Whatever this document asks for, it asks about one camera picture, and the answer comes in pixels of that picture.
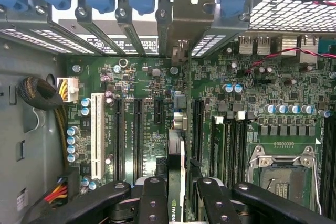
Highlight black RAM slot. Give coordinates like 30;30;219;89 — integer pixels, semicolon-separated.
321;119;336;222
237;111;249;187
226;119;238;187

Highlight long black expansion slot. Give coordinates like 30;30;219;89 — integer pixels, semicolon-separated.
192;99;206;164
113;98;126;184
133;98;145;180

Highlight CPU socket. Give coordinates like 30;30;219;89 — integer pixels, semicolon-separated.
248;144;323;216

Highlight white PCI expansion slot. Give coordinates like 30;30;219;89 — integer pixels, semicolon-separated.
90;92;106;180

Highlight short black expansion slot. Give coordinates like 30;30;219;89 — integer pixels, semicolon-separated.
153;98;165;125

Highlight green motherboard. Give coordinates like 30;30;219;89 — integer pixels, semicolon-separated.
65;35;336;224

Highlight black open PC case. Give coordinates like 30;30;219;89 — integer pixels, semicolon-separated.
0;0;336;224

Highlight white power connector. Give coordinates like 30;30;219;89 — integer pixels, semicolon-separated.
56;77;79;103

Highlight metal slot cover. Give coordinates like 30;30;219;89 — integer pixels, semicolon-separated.
154;8;170;57
115;6;148;57
75;6;127;57

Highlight red yellow power wires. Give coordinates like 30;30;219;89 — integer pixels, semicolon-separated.
43;176;69;204

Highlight black sleeved power cable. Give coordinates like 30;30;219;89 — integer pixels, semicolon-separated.
17;76;69;172

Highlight red black twisted wire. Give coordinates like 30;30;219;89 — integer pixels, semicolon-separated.
244;46;336;76

